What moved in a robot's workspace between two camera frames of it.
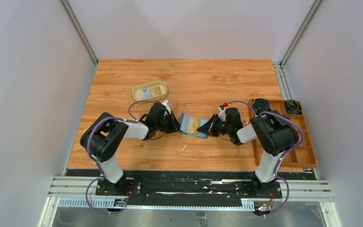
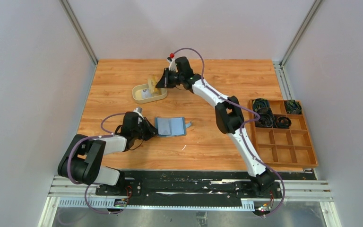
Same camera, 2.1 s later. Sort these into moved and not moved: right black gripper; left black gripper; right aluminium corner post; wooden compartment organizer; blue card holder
Moved: blue card holder; right black gripper; left black gripper
Not moved: wooden compartment organizer; right aluminium corner post
